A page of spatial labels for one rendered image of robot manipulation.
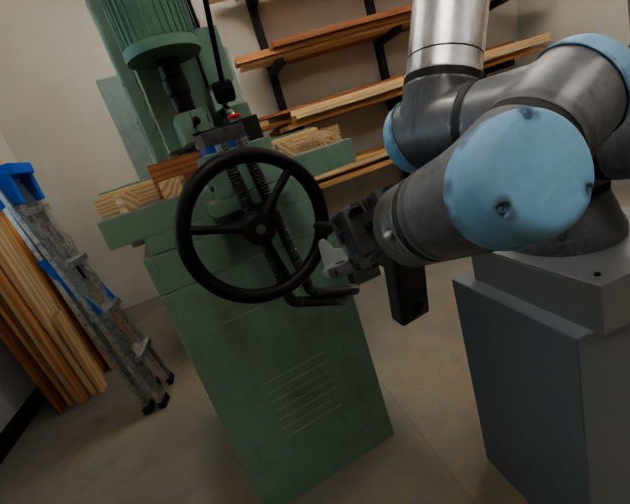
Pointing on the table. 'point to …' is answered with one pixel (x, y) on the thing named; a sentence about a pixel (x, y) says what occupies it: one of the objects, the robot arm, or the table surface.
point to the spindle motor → (151, 31)
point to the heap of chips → (319, 140)
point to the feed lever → (224, 91)
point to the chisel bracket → (190, 127)
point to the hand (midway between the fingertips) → (349, 265)
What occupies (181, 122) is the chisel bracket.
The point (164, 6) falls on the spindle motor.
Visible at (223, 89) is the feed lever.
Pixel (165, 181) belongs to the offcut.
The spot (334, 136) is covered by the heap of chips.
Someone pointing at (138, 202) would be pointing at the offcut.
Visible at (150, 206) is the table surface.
